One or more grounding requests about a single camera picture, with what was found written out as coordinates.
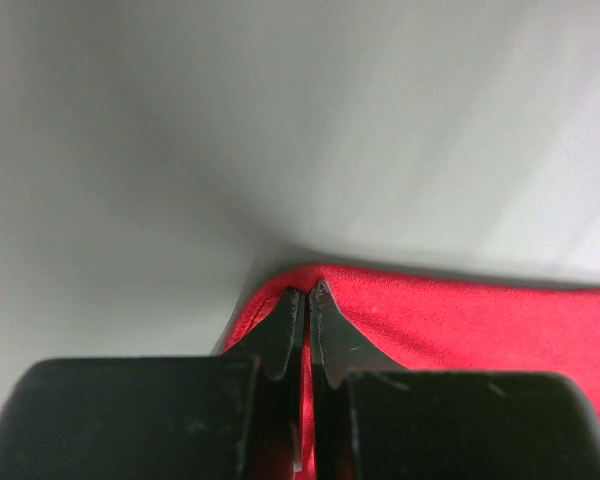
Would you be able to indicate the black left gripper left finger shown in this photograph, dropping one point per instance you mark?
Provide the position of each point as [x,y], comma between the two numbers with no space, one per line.
[271,448]

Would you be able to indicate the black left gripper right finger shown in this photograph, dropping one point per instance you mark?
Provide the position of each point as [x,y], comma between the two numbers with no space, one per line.
[337,349]

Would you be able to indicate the red t shirt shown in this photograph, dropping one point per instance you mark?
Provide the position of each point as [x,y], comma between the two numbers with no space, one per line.
[500,382]

